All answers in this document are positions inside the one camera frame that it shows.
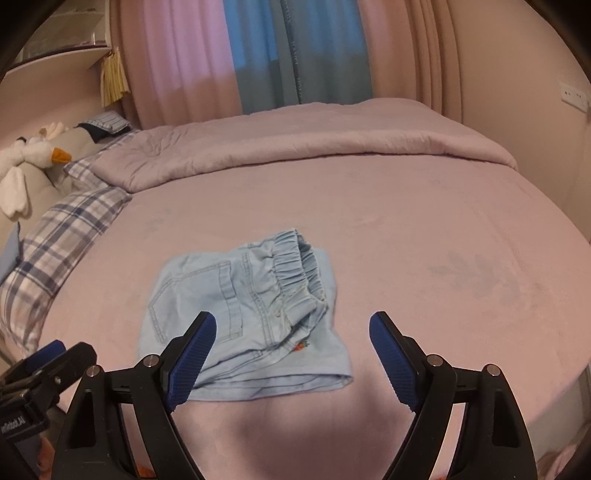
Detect light blue denim pants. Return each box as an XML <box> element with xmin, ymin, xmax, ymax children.
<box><xmin>137</xmin><ymin>229</ymin><xmax>353</xmax><ymax>402</ymax></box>

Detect person's left hand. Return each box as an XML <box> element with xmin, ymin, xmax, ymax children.
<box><xmin>36</xmin><ymin>437</ymin><xmax>55</xmax><ymax>480</ymax></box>

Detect plaid pillow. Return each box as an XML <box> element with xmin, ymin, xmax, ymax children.
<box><xmin>1</xmin><ymin>182</ymin><xmax>131</xmax><ymax>357</ymax></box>

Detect pink bed sheet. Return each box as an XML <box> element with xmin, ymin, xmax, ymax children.
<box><xmin>41</xmin><ymin>156</ymin><xmax>590</xmax><ymax>479</ymax></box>

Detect white goose plush toy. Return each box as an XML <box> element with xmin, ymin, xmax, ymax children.
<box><xmin>1</xmin><ymin>122</ymin><xmax>72</xmax><ymax>219</ymax></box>

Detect blue striped small pillow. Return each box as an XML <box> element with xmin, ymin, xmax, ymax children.
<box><xmin>77</xmin><ymin>111</ymin><xmax>132</xmax><ymax>143</ymax></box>

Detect yellow curtain tassel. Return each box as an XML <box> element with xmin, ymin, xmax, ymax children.
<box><xmin>100</xmin><ymin>48</ymin><xmax>130</xmax><ymax>107</ymax></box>

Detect pink folded duvet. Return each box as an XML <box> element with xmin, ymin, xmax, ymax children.
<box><xmin>90</xmin><ymin>98</ymin><xmax>517</xmax><ymax>193</ymax></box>

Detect beige headboard shelf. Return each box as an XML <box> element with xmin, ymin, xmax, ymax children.
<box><xmin>9</xmin><ymin>0</ymin><xmax>111</xmax><ymax>69</ymax></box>

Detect pink and blue curtain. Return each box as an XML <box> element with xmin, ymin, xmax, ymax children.
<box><xmin>109</xmin><ymin>1</ymin><xmax>462</xmax><ymax>129</ymax></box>

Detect white wall socket strip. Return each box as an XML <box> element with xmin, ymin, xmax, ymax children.
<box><xmin>559</xmin><ymin>82</ymin><xmax>590</xmax><ymax>113</ymax></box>

